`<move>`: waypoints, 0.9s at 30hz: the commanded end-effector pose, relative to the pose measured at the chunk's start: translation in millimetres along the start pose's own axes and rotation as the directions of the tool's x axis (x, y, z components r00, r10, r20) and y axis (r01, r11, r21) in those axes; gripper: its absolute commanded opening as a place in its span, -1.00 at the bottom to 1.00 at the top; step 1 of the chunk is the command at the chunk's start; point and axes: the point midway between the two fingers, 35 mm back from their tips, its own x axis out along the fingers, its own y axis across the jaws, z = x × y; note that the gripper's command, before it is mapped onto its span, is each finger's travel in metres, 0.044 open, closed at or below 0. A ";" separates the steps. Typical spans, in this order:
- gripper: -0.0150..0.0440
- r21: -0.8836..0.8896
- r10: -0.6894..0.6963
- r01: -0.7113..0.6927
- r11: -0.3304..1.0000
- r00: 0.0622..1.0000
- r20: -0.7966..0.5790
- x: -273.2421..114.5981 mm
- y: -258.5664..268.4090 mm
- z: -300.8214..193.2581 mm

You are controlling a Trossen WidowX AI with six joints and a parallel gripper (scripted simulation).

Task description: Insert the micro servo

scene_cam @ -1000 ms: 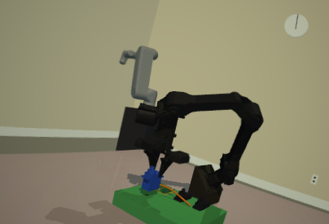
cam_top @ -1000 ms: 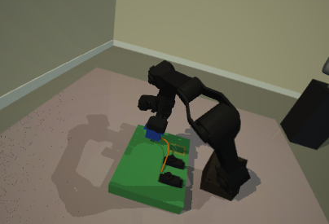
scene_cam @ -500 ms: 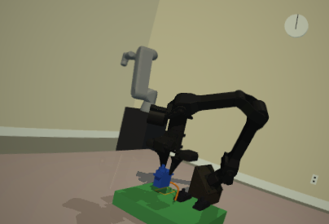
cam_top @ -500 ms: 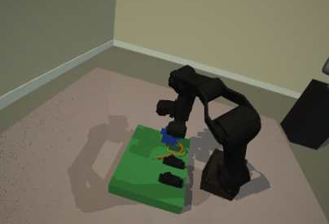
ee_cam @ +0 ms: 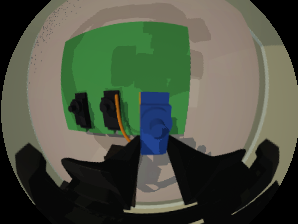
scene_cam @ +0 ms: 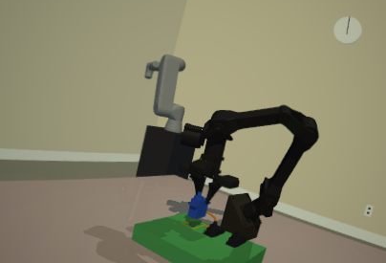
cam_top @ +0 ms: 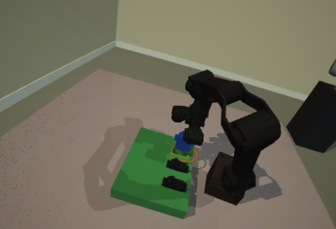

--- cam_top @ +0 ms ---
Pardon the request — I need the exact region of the green flat rectangular slab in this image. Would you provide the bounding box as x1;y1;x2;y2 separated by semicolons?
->
111;127;194;220

